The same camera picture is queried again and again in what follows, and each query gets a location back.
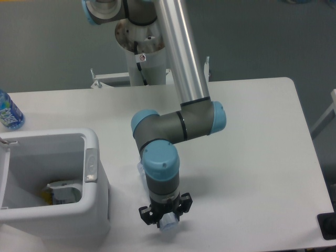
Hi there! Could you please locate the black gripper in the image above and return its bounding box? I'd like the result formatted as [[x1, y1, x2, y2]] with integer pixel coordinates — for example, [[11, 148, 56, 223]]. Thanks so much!
[[139, 193, 193, 228]]

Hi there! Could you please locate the clear plastic water bottle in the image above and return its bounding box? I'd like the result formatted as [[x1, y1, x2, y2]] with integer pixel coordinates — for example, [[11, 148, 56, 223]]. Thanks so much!
[[137, 161, 179, 232]]

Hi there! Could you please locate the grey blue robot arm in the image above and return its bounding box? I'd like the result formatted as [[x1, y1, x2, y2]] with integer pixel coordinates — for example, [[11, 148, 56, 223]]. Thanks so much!
[[82, 1, 226, 230]]

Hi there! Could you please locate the yellow trash inside bin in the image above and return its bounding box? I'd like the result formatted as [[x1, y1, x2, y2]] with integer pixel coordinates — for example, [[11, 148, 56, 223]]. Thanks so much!
[[40, 191, 53, 205]]

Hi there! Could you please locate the white open trash can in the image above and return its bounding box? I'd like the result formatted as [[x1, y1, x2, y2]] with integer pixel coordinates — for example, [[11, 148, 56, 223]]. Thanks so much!
[[1, 128, 110, 239]]

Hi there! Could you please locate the blue labelled water bottle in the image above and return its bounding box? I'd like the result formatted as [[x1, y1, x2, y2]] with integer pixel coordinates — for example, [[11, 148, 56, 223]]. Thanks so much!
[[1, 90, 25, 130]]

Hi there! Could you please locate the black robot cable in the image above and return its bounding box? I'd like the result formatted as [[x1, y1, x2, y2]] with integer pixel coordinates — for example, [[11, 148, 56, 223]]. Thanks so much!
[[133, 40, 148, 86]]

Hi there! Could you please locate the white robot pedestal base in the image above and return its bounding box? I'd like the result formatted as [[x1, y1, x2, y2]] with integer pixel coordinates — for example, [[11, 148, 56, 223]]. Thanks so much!
[[90, 20, 211, 89]]

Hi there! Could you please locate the white frame at right edge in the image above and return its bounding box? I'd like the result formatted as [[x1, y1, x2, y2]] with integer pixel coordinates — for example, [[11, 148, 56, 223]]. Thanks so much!
[[310, 89, 335, 139]]

